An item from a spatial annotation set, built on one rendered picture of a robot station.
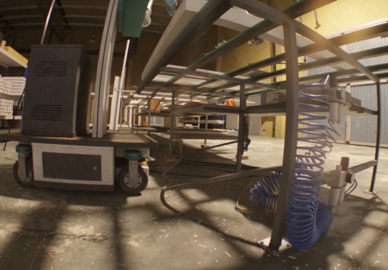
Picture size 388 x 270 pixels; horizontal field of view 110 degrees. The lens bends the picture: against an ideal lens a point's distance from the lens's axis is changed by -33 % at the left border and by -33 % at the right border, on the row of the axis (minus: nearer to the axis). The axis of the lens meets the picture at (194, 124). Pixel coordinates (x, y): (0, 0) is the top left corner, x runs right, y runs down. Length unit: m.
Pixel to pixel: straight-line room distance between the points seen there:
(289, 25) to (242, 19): 0.26
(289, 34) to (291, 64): 0.11
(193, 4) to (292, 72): 0.45
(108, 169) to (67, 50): 0.70
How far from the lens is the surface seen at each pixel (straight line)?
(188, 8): 0.82
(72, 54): 1.22
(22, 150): 1.28
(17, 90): 5.69
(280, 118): 8.78
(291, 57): 0.70
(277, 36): 1.03
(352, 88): 7.44
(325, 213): 0.91
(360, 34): 0.98
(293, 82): 0.68
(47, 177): 1.17
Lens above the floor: 0.43
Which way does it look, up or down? level
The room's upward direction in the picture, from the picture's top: 3 degrees clockwise
